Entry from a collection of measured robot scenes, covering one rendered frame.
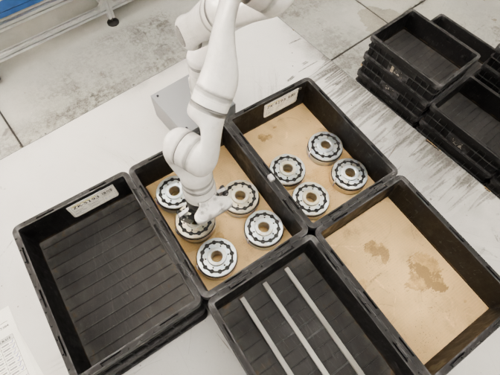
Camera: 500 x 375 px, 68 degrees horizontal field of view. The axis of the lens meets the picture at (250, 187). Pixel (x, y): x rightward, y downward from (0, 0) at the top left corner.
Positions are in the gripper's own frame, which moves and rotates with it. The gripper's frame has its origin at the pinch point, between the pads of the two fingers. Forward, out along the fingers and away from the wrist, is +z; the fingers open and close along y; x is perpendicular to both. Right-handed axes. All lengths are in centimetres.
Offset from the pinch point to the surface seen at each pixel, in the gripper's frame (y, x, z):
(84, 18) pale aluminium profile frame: -15, -187, 75
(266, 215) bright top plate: -13.6, 8.6, 1.1
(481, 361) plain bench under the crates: -42, 70, 18
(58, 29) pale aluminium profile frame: 3, -186, 74
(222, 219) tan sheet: -3.6, 1.9, 4.2
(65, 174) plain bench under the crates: 28, -44, 17
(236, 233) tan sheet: -4.6, 7.4, 4.2
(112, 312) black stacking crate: 31.3, 8.0, 3.8
